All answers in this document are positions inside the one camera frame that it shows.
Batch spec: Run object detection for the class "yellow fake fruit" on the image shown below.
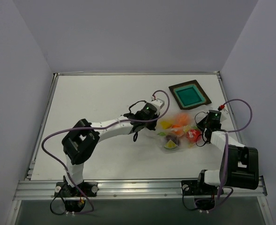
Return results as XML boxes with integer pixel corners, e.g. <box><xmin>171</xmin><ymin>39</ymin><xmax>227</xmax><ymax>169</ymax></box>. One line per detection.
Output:
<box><xmin>160</xmin><ymin>120</ymin><xmax>172</xmax><ymax>129</ymax></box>

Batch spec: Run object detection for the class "red fake fruit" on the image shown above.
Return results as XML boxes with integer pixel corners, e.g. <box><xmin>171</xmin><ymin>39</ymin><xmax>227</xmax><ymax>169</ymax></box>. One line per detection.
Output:
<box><xmin>186</xmin><ymin>129</ymin><xmax>201</xmax><ymax>143</ymax></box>

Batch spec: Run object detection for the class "clear plastic bag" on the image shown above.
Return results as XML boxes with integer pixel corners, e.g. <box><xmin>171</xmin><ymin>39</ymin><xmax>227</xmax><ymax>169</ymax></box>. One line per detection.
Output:
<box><xmin>155</xmin><ymin>112</ymin><xmax>202</xmax><ymax>152</ymax></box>

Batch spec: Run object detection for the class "orange fake fruit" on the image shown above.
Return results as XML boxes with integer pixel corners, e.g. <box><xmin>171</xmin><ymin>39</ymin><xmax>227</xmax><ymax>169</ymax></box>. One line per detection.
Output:
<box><xmin>171</xmin><ymin>125</ymin><xmax>185</xmax><ymax>137</ymax></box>
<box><xmin>176</xmin><ymin>112</ymin><xmax>191</xmax><ymax>126</ymax></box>

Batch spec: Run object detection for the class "dark purple fake fruit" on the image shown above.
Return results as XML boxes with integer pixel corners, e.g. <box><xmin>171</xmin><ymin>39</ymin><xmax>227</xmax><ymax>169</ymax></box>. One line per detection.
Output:
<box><xmin>165</xmin><ymin>134</ymin><xmax>180</xmax><ymax>146</ymax></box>

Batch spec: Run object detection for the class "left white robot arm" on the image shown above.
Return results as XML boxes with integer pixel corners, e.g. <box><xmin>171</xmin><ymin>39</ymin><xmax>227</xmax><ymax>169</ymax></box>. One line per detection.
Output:
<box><xmin>62</xmin><ymin>99</ymin><xmax>164</xmax><ymax>196</ymax></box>

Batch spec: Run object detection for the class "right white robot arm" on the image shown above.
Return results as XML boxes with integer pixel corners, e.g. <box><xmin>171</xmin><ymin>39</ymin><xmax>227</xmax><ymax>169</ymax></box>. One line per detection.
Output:
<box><xmin>196</xmin><ymin>110</ymin><xmax>259</xmax><ymax>194</ymax></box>

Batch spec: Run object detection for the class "teal rectangular tray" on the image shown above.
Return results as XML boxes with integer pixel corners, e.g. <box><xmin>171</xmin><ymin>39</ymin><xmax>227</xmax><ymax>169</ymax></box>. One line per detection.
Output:
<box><xmin>168</xmin><ymin>80</ymin><xmax>212</xmax><ymax>110</ymax></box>

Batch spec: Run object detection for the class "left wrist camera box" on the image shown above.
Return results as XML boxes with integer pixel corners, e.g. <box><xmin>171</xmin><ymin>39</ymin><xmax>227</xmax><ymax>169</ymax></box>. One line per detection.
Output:
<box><xmin>150</xmin><ymin>99</ymin><xmax>165</xmax><ymax>111</ymax></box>

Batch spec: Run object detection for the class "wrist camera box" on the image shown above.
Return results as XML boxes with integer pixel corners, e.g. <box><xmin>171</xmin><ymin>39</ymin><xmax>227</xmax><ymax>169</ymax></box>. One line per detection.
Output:
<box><xmin>150</xmin><ymin>99</ymin><xmax>165</xmax><ymax>111</ymax></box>
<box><xmin>220</xmin><ymin>110</ymin><xmax>229</xmax><ymax>123</ymax></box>

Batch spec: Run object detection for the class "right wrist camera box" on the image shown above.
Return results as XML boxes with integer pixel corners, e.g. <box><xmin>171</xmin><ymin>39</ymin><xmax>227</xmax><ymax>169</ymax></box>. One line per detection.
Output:
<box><xmin>220</xmin><ymin>110</ymin><xmax>229</xmax><ymax>123</ymax></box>

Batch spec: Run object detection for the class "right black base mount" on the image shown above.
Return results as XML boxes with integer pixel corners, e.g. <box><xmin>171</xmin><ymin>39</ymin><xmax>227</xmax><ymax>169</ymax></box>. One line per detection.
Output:
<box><xmin>181</xmin><ymin>180</ymin><xmax>218</xmax><ymax>196</ymax></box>

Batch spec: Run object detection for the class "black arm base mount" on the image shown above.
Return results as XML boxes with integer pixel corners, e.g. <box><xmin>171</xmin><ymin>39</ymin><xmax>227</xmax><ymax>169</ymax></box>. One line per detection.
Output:
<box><xmin>54</xmin><ymin>181</ymin><xmax>98</xmax><ymax>198</ymax></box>

